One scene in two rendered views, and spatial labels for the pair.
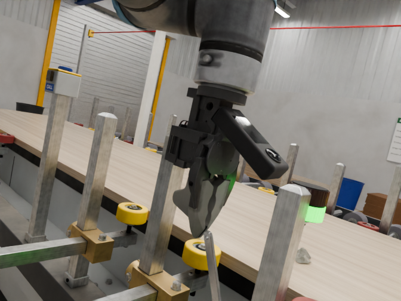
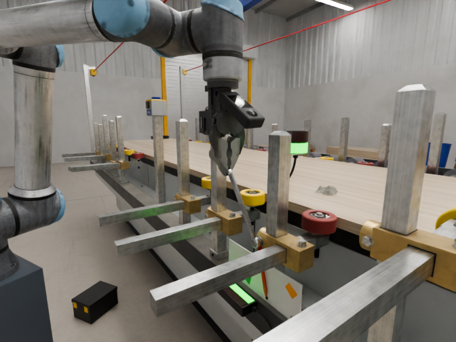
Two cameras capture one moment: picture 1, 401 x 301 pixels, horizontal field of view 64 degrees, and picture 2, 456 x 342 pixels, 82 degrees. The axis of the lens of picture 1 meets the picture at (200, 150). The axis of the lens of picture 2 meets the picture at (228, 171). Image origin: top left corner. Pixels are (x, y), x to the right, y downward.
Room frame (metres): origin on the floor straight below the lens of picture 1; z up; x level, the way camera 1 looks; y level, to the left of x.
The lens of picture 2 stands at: (-0.13, -0.18, 1.13)
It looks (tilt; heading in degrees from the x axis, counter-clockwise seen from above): 11 degrees down; 15
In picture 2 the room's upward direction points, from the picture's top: straight up
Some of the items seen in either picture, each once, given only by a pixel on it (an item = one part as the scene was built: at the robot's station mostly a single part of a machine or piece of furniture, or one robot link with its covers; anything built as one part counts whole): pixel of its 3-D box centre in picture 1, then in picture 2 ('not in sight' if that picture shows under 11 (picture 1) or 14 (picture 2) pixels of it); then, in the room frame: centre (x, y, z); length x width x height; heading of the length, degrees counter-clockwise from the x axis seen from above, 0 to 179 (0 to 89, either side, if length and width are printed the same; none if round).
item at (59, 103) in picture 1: (47, 169); (159, 165); (0.95, 0.44, 0.93); 0.05 x 0.04 x 0.45; 50
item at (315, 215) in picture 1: (304, 208); (294, 146); (0.49, -0.18, 1.07); 0.06 x 0.06 x 0.02
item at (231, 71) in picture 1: (224, 75); (221, 72); (0.46, -0.01, 1.24); 0.10 x 0.09 x 0.05; 140
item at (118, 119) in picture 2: not in sight; (121, 150); (1.43, 1.00, 0.92); 0.03 x 0.03 x 0.48; 50
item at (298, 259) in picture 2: not in sight; (283, 246); (0.44, -0.16, 0.85); 0.13 x 0.06 x 0.05; 50
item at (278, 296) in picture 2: not in sight; (258, 277); (0.45, -0.11, 0.75); 0.26 x 0.01 x 0.10; 50
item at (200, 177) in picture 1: (202, 177); (218, 137); (0.44, -0.01, 1.09); 0.05 x 0.02 x 0.09; 140
